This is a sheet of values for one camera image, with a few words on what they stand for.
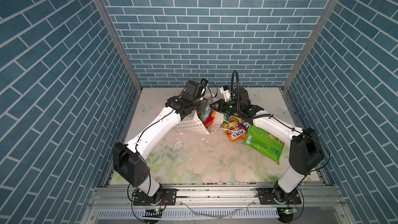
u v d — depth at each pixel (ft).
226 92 2.54
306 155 1.52
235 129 3.07
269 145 2.81
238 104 2.15
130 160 1.32
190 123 2.57
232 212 2.32
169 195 2.43
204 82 2.21
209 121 2.85
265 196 2.42
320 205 2.41
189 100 1.86
